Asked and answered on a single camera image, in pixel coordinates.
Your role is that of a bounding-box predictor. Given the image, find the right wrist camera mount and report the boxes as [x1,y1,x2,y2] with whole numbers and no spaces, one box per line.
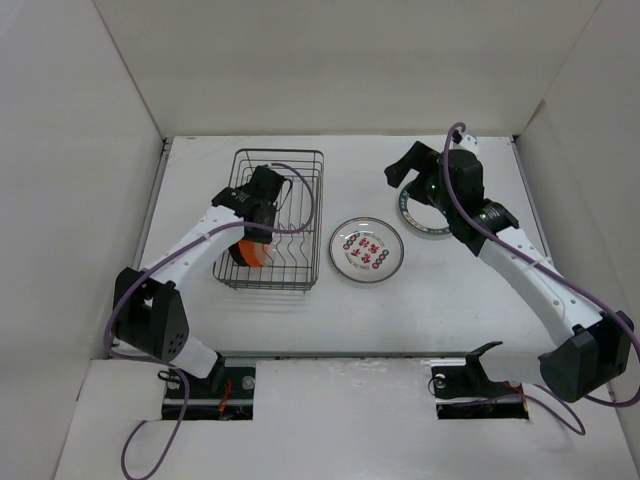
[451,131,479,157]

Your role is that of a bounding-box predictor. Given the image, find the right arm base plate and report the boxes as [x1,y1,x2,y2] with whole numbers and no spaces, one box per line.
[428,359,529,420]

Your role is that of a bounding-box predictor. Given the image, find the orange plate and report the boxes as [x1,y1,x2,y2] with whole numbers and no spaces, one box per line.
[238,240,273,268]

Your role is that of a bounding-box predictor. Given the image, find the white plate red characters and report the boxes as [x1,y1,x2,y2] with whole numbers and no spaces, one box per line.
[328,217,405,284]

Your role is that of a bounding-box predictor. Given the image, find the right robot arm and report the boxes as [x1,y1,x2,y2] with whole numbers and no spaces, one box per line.
[384,142,633,403]

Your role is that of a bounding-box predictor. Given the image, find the green rimmed white plate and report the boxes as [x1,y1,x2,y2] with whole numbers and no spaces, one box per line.
[398,182,451,238]

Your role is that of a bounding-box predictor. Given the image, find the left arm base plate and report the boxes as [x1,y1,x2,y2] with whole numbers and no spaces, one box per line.
[157,360,256,421]

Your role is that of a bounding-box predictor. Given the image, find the black plate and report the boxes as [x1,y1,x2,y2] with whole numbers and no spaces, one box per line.
[228,241,249,267]

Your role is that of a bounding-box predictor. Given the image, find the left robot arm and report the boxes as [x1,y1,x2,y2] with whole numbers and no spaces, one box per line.
[109,166,285,397]

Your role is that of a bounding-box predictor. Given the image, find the wire dish rack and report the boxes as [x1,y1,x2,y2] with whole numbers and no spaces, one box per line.
[212,148,324,292]

